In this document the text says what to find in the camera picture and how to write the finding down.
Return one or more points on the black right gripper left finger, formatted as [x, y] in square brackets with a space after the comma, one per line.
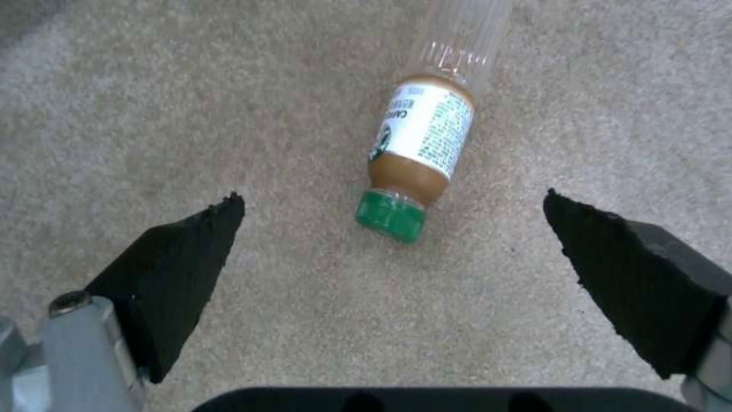
[166, 274]

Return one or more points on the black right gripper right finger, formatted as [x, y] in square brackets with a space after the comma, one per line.
[635, 274]

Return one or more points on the brown drink bottle green cap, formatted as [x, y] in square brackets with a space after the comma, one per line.
[420, 148]

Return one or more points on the clear empty plastic bottle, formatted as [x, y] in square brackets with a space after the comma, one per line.
[466, 43]

